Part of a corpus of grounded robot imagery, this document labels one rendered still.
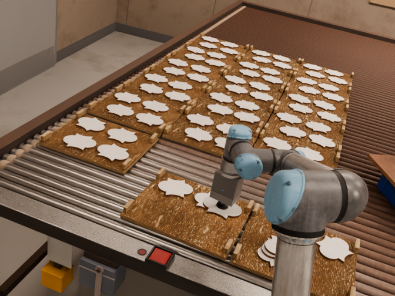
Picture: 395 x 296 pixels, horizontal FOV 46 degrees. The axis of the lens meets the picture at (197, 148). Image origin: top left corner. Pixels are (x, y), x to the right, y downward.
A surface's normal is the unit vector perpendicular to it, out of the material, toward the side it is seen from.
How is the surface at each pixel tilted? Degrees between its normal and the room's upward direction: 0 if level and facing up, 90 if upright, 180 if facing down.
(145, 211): 0
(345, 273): 0
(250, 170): 90
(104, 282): 90
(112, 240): 0
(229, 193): 90
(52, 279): 90
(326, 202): 64
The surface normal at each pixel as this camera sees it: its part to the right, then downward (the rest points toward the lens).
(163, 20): -0.26, 0.44
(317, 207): 0.22, 0.19
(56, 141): 0.17, -0.85
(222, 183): -0.49, 0.36
